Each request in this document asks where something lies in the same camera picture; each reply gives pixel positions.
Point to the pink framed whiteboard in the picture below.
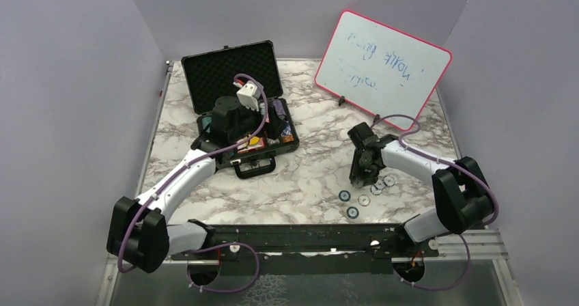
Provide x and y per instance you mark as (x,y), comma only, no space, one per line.
(380,69)

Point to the purple chip stack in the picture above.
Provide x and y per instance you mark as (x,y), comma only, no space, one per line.
(280,110)

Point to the green blue poker chip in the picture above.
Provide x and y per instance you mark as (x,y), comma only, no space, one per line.
(352,212)
(344,196)

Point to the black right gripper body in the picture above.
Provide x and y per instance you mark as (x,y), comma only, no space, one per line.
(361,169)

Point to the green blue chip stack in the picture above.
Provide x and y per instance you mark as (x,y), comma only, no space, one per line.
(206,122)

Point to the red playing card deck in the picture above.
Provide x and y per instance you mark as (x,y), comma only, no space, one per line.
(246,148)

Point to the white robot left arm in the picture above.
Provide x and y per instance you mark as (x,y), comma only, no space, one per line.
(139,233)

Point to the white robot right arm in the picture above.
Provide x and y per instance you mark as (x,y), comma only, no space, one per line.
(462,196)

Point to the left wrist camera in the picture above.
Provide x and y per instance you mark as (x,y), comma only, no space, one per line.
(248,95)

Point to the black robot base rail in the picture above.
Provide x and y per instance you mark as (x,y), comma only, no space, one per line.
(306,249)

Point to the black poker set case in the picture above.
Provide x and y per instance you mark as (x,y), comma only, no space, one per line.
(210,76)

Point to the blue white chip stack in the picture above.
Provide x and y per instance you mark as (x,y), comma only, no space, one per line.
(287,135)

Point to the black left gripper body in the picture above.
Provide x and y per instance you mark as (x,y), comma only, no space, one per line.
(250,122)

